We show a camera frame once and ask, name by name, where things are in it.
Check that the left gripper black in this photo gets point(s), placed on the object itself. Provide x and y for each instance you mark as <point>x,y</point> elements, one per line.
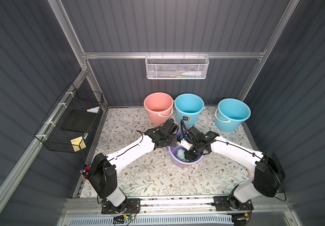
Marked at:
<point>167,140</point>

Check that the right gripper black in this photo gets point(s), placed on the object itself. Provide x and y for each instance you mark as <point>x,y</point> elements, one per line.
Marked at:
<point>194,149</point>

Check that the purple plastic bucket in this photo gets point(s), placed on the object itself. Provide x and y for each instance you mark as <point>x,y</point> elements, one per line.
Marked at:
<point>178,162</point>

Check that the light green cloth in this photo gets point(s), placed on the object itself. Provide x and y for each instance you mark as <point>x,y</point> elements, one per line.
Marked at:
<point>181,155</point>

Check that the pink plastic bucket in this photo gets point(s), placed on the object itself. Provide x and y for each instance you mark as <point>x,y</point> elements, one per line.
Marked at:
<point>159,106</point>

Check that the blue bucket with label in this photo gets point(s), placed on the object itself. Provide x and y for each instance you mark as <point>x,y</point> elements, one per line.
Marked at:
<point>188,108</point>

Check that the blue bucket white handle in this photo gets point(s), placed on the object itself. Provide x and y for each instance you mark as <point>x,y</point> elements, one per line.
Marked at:
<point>230,114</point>

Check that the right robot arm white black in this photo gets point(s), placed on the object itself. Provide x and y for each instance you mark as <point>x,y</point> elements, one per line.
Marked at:
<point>267,172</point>

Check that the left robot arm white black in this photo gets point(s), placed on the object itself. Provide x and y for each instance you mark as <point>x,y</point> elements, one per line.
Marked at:
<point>104,170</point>

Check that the white spray bottle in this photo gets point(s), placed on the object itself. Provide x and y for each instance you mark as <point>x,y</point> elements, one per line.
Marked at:
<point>192,74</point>

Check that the pastel card in basket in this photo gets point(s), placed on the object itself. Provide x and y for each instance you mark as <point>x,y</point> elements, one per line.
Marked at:
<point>94,110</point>

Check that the black box in basket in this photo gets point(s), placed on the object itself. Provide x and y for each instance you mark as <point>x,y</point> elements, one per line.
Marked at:
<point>78,121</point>

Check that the pink cup with pens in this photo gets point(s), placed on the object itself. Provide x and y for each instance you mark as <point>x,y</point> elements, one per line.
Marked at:
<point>85,171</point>

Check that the yellow sticky note pad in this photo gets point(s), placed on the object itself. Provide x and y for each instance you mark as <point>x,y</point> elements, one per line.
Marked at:
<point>78,144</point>

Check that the white ventilation grille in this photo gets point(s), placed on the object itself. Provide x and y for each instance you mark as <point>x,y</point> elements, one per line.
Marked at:
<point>157,220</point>

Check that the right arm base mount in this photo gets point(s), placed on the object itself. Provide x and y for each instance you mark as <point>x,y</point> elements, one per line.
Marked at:
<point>230,203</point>

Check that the white wire wall basket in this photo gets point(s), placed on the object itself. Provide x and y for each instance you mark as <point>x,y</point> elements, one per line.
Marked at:
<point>171,66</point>

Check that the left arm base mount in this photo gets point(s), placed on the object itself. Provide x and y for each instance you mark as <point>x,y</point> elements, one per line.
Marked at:
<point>129,206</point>

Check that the black wire side basket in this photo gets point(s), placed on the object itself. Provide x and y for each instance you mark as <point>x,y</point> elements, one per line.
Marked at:
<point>57,140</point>

